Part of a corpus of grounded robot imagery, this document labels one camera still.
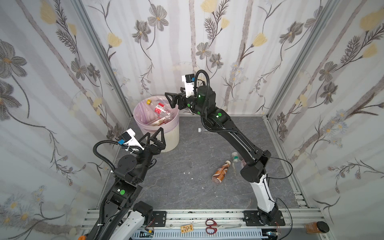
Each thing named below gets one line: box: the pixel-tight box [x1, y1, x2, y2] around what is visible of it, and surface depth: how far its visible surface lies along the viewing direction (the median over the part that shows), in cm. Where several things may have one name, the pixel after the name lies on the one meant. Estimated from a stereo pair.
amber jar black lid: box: [304, 221, 330, 234], surface depth 66 cm
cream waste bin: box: [133, 95, 180, 153], surface depth 86 cm
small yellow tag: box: [180, 224, 194, 234], surface depth 72 cm
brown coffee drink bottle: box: [212, 160, 231, 184], surface depth 87 cm
